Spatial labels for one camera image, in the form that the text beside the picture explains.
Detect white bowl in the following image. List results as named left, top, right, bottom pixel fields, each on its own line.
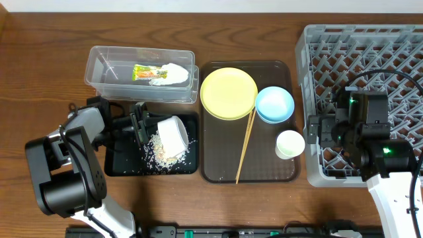
left=157, top=116, right=188, bottom=158

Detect white cup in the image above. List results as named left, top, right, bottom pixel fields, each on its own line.
left=275, top=130, right=305, bottom=159

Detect rice pile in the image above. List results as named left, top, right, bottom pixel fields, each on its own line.
left=143, top=132, right=197, bottom=175

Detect green orange snack wrapper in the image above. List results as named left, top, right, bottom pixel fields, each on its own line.
left=132, top=64, right=168, bottom=81

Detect white napkin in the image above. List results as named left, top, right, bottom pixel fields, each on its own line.
left=149, top=63, right=189, bottom=86

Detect light blue bowl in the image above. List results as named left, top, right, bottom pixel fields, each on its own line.
left=255, top=86, right=295, bottom=124

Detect yellow plate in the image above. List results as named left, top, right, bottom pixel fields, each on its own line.
left=200, top=67, right=258, bottom=120

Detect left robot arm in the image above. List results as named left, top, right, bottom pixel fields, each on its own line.
left=24, top=96, right=168, bottom=237

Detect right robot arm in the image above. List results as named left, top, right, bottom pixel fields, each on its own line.
left=306, top=91, right=422, bottom=237

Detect black food waste tray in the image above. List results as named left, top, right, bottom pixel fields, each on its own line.
left=104, top=114, right=199, bottom=177

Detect clear plastic waste bin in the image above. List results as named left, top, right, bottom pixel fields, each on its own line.
left=85, top=46, right=199, bottom=104

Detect grey dishwasher rack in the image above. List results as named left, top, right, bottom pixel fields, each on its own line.
left=295, top=24, right=423, bottom=188

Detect brown serving tray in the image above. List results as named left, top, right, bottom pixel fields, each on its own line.
left=200, top=61, right=301, bottom=184

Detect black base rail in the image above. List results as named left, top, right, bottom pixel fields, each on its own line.
left=65, top=225, right=384, bottom=238

